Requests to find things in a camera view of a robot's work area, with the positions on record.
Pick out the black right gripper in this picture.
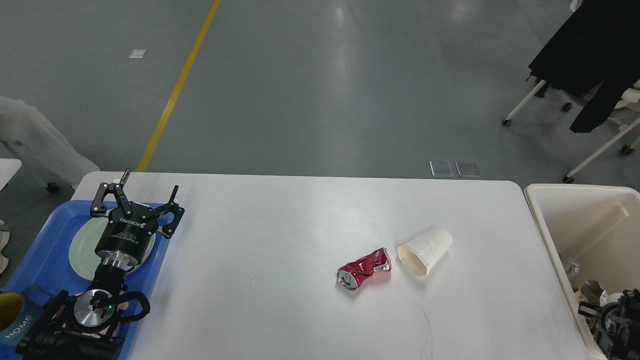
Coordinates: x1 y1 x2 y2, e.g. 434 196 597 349
578 301 620 346

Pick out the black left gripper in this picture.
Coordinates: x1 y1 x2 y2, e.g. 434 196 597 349
90 168 185 268

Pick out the foil wrapper with napkin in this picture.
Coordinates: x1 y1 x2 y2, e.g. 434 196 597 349
558 254 581 281

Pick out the green plate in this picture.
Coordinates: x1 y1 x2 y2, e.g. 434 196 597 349
69 216 158 281

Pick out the dark teal mug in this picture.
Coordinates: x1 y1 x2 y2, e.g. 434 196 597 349
0 284 55 347

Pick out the white paper cup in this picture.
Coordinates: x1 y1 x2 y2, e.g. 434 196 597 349
397 227 453 277
599 291 623 306

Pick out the foil bag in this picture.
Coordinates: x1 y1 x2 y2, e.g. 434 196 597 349
573 279 610 335

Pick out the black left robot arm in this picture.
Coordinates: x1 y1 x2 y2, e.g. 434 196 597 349
1 170 185 360

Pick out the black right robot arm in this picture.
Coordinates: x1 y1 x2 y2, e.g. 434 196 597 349
577 288 640 360

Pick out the beige plastic bin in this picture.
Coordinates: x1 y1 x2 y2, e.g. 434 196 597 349
525 184 640 360

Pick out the person in light trousers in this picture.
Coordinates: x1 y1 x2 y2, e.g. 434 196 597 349
0 96 100 190

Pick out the crushed red soda can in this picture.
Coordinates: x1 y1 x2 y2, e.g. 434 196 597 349
336 247 393 291

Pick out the black jacket on chair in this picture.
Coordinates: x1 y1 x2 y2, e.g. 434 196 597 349
528 0 640 133

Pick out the white rolling chair frame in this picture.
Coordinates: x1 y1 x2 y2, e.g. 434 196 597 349
502 80 640 185

